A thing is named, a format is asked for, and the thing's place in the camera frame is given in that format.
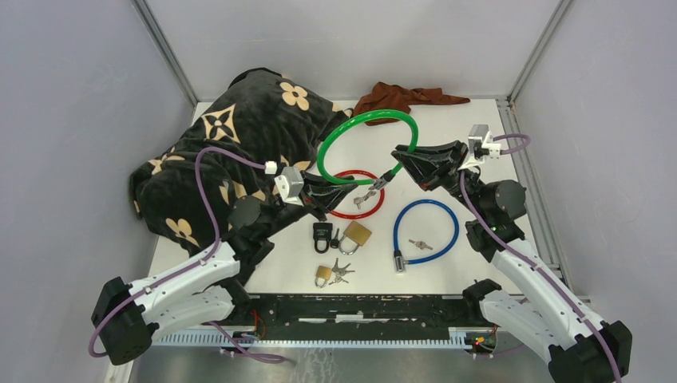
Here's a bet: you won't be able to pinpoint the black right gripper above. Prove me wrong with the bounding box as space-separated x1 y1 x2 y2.
393 140 488 219

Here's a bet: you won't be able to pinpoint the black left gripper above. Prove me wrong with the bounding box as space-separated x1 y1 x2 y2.
261 169 358 238

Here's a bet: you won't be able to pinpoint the green cable lock keys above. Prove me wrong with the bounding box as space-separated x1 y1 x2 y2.
353 190 378 209

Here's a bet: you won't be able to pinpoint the black padlock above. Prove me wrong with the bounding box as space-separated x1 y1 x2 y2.
312 222 333 254

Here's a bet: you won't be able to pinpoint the green cable lock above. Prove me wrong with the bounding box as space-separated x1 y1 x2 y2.
316 109 419 190

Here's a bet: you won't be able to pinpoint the red cable lock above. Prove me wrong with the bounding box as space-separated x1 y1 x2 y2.
330 169 386 220

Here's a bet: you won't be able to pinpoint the small brass padlock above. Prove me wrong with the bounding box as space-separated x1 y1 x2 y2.
315 265 333 288

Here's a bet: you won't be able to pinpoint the blue cable lock keys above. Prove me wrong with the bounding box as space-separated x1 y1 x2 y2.
408 239 433 250

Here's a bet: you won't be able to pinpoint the blue cable lock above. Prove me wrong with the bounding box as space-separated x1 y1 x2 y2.
392 199 461 274

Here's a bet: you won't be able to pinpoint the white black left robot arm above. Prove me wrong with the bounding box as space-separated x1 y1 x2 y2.
90 172 357 365

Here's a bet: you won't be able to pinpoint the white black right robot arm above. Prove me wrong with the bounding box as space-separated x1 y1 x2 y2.
391 141 632 382

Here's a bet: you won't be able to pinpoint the brown crumpled cloth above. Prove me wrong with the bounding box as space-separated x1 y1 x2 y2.
352 81 471 116

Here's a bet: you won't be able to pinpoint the small padlock keys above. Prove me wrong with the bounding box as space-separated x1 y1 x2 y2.
329 259 353 285

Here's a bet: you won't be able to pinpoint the black floral patterned blanket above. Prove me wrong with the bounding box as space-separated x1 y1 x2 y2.
129 69 352 256

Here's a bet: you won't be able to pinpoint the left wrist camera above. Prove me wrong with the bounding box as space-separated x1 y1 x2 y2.
274 167 304 206

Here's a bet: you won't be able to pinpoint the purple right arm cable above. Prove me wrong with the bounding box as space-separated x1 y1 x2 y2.
458 133 624 383

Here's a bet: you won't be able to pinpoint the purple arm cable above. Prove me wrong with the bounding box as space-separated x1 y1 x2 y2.
458 133 624 383
88 147 276 359

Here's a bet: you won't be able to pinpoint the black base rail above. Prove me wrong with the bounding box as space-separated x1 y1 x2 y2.
225 294 494 341

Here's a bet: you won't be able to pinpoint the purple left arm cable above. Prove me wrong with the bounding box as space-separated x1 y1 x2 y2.
88 147 276 359

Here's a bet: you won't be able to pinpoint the white slotted cable duct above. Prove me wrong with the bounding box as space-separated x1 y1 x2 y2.
152 327 472 350

